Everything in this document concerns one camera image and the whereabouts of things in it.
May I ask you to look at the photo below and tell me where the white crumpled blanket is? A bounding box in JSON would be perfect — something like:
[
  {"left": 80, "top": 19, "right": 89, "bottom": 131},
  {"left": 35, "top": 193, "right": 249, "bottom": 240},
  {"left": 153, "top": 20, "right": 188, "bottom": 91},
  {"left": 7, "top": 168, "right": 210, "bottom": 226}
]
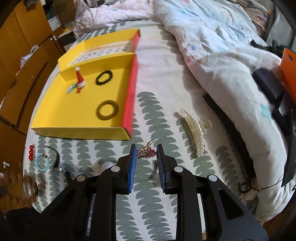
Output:
[{"left": 73, "top": 0, "right": 158, "bottom": 38}]

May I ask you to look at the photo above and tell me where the wooden wardrobe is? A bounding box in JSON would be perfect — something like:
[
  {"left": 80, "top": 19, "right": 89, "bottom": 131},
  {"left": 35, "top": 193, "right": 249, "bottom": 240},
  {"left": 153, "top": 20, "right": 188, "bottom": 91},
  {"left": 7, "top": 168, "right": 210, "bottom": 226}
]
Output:
[{"left": 0, "top": 0, "right": 77, "bottom": 135}]

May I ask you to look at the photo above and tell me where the pearl hair claw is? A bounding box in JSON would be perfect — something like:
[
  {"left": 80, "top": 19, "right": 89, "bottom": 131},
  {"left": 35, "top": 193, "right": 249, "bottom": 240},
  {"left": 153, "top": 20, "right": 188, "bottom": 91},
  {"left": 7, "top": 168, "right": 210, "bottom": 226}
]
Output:
[{"left": 180, "top": 108, "right": 212, "bottom": 158}]

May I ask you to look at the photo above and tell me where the yellow cardboard box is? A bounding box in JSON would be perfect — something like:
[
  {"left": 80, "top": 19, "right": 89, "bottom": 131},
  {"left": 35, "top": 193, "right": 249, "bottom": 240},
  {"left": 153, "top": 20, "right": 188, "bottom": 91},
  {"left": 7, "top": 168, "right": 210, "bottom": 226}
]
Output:
[{"left": 31, "top": 29, "right": 141, "bottom": 141}]

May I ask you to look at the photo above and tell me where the black case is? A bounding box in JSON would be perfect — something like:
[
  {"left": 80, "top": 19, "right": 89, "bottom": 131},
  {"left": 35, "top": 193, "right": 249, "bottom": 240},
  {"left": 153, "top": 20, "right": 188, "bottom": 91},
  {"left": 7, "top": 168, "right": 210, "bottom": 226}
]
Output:
[{"left": 252, "top": 67, "right": 287, "bottom": 138}]

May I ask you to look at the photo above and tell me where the black bead bracelet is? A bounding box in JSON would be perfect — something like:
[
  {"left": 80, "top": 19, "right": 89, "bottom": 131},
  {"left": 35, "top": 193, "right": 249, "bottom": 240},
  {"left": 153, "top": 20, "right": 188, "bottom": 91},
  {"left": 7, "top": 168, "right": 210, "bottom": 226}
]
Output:
[{"left": 95, "top": 70, "right": 113, "bottom": 86}]

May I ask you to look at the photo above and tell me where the brown bead bracelet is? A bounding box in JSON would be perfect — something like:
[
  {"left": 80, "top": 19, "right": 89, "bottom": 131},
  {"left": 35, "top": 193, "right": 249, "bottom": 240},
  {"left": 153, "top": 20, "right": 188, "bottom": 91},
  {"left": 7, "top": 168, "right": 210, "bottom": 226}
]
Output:
[{"left": 0, "top": 173, "right": 39, "bottom": 207}]

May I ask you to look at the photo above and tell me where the purple charm with gold clasp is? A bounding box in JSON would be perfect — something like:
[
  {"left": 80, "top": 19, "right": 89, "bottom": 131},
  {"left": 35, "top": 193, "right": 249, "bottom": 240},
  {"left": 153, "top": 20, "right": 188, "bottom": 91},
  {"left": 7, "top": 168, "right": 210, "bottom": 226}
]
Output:
[{"left": 137, "top": 139, "right": 158, "bottom": 159}]

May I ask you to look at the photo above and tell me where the thin black cable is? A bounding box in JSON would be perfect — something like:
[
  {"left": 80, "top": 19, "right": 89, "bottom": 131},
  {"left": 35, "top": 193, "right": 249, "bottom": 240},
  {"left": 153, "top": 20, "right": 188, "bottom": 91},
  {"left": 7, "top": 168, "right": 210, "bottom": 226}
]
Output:
[{"left": 238, "top": 177, "right": 284, "bottom": 193}]

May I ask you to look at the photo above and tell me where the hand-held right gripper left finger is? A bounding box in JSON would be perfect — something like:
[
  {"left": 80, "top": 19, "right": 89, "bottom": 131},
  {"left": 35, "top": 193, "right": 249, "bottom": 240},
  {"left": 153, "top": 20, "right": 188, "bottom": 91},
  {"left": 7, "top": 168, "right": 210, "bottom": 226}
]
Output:
[{"left": 42, "top": 144, "right": 138, "bottom": 241}]

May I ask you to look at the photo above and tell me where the clear plastic bag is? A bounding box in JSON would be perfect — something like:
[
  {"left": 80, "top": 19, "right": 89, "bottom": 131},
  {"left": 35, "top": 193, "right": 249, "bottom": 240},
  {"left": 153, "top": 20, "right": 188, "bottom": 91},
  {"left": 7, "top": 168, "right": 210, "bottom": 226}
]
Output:
[{"left": 75, "top": 0, "right": 93, "bottom": 19}]

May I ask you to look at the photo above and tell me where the light blue printed quilt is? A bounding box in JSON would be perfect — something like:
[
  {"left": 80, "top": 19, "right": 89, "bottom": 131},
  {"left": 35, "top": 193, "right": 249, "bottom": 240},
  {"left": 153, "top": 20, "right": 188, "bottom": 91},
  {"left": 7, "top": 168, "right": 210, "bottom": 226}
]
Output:
[{"left": 154, "top": 0, "right": 292, "bottom": 221}]

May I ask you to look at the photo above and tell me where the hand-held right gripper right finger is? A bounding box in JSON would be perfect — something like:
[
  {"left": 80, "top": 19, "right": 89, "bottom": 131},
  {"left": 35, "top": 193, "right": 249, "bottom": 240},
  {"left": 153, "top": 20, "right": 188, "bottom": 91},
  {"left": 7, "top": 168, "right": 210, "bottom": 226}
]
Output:
[{"left": 156, "top": 144, "right": 269, "bottom": 241}]

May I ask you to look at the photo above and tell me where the white plastic bag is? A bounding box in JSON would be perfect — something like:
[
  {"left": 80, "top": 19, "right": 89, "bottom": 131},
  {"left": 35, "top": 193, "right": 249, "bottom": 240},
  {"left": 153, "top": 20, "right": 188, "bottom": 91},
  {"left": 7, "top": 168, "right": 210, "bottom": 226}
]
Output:
[{"left": 16, "top": 45, "right": 40, "bottom": 75}]

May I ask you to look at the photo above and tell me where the orange box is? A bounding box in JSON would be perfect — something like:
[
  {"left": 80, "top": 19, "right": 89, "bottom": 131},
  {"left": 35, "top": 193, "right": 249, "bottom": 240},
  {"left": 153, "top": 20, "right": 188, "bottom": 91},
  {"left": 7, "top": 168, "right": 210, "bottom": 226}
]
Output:
[{"left": 279, "top": 47, "right": 296, "bottom": 103}]

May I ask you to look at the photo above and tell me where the light blue hair tie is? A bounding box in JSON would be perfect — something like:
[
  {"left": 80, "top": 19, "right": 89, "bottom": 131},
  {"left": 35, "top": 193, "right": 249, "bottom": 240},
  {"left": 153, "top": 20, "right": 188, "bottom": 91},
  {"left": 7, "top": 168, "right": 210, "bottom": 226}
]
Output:
[{"left": 35, "top": 153, "right": 50, "bottom": 172}]

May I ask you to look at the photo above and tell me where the red bead hair stick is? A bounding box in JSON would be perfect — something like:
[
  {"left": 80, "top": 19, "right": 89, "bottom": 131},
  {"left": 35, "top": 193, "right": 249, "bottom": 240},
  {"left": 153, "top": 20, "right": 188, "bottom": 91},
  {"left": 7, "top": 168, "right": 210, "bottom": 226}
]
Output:
[{"left": 28, "top": 145, "right": 35, "bottom": 166}]

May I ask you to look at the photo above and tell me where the dark wooden nightstand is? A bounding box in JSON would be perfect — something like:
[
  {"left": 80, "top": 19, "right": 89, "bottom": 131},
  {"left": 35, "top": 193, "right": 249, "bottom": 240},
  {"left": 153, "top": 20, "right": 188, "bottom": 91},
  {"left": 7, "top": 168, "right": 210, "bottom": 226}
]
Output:
[{"left": 57, "top": 28, "right": 77, "bottom": 53}]

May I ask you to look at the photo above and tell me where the black strap wristwatch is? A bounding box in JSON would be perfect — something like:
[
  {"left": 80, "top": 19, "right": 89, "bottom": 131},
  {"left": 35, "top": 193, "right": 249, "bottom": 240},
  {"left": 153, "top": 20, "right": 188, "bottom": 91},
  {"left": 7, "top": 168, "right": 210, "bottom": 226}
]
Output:
[{"left": 45, "top": 146, "right": 72, "bottom": 184}]

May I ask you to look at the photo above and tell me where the red santa hat clip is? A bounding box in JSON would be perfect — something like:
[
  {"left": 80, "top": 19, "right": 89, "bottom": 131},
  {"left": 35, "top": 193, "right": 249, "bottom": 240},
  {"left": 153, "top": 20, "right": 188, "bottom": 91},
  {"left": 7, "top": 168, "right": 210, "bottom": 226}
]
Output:
[{"left": 74, "top": 67, "right": 87, "bottom": 93}]

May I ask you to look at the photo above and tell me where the black cloth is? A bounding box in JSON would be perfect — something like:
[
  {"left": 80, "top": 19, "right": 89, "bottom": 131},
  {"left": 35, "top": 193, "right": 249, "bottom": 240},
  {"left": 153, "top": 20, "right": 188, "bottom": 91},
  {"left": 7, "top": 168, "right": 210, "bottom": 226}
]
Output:
[{"left": 250, "top": 39, "right": 285, "bottom": 56}]

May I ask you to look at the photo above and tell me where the brown coil hair tie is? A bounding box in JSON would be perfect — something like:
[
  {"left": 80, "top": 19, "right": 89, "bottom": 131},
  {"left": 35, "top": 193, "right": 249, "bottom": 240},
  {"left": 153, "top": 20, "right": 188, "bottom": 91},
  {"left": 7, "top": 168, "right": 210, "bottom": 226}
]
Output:
[{"left": 95, "top": 100, "right": 118, "bottom": 121}]

